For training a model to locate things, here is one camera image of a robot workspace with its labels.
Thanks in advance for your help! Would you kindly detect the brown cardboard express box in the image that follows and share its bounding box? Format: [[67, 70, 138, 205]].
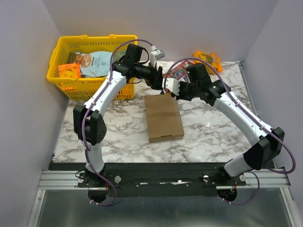
[[144, 95, 184, 143]]

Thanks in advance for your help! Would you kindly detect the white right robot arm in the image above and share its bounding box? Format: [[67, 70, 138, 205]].
[[164, 63, 285, 185]]

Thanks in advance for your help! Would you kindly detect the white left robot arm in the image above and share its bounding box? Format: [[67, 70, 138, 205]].
[[73, 44, 165, 187]]

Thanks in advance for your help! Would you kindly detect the orange snack box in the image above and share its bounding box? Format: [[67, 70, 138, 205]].
[[58, 63, 81, 79]]

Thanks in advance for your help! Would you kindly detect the red snack bag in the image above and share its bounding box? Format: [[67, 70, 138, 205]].
[[168, 60, 192, 83]]

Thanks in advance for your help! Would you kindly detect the orange yellow snack bag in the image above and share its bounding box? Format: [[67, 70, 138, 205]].
[[193, 52, 223, 72]]

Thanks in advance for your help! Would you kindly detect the green round melon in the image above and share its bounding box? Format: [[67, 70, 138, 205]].
[[113, 49, 126, 62]]

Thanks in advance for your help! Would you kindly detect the light blue chips bag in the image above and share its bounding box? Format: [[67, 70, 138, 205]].
[[74, 51, 112, 78]]

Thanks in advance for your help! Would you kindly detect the yellow plastic shopping basket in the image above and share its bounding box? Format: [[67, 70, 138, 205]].
[[46, 34, 137, 100]]

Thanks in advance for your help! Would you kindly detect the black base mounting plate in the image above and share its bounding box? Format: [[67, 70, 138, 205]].
[[48, 162, 277, 198]]

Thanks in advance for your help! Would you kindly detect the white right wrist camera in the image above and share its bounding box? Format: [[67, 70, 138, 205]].
[[162, 78, 180, 99]]

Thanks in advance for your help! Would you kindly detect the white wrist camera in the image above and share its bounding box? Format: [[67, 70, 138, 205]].
[[162, 78, 180, 99], [149, 48, 165, 68]]

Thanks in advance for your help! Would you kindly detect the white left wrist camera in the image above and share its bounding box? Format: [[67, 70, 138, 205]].
[[149, 48, 165, 68]]

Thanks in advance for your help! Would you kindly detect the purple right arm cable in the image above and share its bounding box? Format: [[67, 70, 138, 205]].
[[163, 59, 296, 206]]

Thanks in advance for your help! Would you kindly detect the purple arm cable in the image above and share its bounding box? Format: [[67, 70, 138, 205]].
[[81, 39, 158, 207], [163, 59, 296, 206]]

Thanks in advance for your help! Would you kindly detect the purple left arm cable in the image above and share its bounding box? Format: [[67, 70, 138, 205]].
[[81, 39, 158, 207]]

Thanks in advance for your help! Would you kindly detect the aluminium rail frame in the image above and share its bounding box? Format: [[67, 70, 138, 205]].
[[26, 60, 296, 227]]

